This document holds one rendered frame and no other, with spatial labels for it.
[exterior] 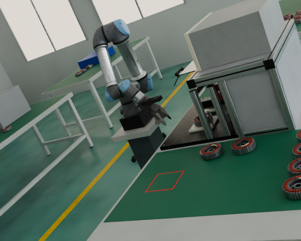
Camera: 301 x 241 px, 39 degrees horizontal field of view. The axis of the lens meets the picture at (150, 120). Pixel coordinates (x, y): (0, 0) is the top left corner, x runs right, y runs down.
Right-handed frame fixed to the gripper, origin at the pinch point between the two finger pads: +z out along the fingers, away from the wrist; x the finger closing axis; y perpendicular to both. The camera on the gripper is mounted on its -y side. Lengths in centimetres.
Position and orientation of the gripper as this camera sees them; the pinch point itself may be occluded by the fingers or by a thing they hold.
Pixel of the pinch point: (167, 120)
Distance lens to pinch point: 253.1
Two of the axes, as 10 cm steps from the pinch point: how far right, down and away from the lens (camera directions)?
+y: -5.3, 5.9, 6.1
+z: 7.5, 6.7, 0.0
